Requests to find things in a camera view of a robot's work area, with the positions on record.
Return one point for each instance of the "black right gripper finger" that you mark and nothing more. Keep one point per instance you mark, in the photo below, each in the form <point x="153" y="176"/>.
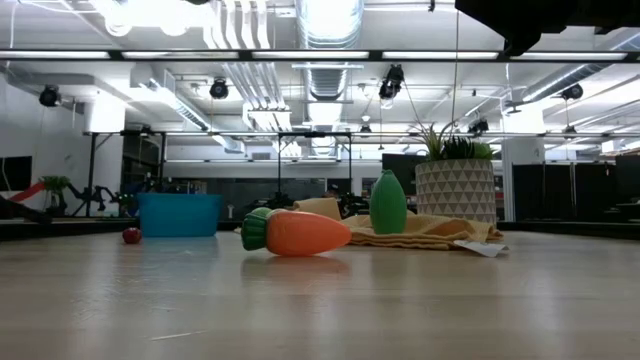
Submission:
<point x="490" y="12"/>

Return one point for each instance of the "green ribbed toy vegetable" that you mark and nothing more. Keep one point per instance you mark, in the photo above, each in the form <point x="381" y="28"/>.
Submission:
<point x="388" y="202"/>

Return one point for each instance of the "orange toy carrot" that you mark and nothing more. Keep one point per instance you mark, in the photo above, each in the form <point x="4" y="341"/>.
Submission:
<point x="305" y="234"/>

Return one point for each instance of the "small red toy apple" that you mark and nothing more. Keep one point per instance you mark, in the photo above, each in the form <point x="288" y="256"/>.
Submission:
<point x="132" y="235"/>

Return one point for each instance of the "black ceiling spot lamp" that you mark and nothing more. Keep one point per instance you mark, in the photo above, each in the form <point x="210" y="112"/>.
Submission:
<point x="50" y="96"/>
<point x="219" y="90"/>
<point x="572" y="92"/>
<point x="391" y="82"/>
<point x="479" y="126"/>

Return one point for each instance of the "black partition panels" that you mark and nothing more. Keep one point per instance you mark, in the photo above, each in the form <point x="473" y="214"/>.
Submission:
<point x="550" y="192"/>

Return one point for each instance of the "succulent in patterned white pot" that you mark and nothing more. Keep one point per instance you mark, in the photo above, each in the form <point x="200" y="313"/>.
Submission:
<point x="456" y="192"/>

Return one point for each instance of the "dark background display panel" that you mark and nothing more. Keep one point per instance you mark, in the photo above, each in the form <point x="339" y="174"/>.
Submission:
<point x="400" y="172"/>

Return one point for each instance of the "orange cloth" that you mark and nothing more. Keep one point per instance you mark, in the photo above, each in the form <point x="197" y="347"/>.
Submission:
<point x="425" y="227"/>

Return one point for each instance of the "white paper tag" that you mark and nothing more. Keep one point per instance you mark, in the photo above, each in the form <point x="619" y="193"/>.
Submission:
<point x="482" y="247"/>

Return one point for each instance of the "blue plastic container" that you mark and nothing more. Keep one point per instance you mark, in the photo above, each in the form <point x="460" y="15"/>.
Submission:
<point x="179" y="215"/>

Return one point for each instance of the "small green background plant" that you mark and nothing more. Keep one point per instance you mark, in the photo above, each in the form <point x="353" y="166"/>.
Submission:
<point x="54" y="184"/>

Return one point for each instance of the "black overhead frame beam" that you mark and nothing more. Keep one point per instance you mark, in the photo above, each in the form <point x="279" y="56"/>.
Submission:
<point x="375" y="55"/>

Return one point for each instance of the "silver ventilation duct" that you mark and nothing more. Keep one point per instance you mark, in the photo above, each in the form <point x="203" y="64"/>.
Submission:
<point x="327" y="30"/>

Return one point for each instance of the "black background rig frame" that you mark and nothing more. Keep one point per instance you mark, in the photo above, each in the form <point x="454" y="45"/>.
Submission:
<point x="91" y="170"/>

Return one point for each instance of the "black wall monitor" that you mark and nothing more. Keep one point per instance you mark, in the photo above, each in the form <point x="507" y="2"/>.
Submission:
<point x="15" y="173"/>

